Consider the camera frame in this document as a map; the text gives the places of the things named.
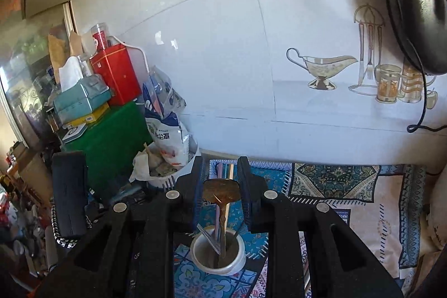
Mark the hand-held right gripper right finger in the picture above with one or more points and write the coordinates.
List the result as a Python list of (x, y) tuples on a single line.
[(246, 203)]

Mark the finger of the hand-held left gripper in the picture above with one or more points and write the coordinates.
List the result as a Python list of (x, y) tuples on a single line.
[(70, 193)]

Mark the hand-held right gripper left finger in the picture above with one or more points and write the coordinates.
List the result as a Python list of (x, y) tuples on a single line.
[(199, 210)]

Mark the wooden spoon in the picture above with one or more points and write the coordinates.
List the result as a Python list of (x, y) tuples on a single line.
[(220, 191)]

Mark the white ceramic cup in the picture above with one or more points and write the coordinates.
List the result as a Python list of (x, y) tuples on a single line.
[(209, 267)]

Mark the white plastic bucket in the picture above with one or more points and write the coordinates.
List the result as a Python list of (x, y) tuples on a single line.
[(174, 175)]

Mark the small white flat device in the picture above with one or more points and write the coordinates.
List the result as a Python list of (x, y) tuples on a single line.
[(74, 133)]

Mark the green metal cabinet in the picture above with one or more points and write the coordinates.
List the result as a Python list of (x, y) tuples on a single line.
[(108, 144)]

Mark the crumpled white paper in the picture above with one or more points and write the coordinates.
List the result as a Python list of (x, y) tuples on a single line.
[(141, 165)]

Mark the flat yellow box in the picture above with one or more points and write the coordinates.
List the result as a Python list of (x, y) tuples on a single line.
[(87, 116)]

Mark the white printed plastic bag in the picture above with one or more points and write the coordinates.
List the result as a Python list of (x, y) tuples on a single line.
[(166, 130)]

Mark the teal tissue box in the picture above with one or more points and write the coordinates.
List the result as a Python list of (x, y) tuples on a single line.
[(82, 99)]

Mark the patterned patchwork mat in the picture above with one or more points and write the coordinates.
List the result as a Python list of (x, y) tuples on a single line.
[(349, 186)]

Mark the glass cabinet door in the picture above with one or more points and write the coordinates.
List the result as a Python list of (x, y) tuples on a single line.
[(24, 74)]

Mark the red tin box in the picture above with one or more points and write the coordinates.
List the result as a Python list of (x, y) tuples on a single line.
[(117, 74)]

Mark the brown paper bags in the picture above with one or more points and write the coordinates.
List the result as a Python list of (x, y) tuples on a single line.
[(57, 50)]

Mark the red white cylindrical canister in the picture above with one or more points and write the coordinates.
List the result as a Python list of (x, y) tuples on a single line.
[(100, 38)]

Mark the black wok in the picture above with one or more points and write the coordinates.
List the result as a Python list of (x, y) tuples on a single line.
[(419, 11)]

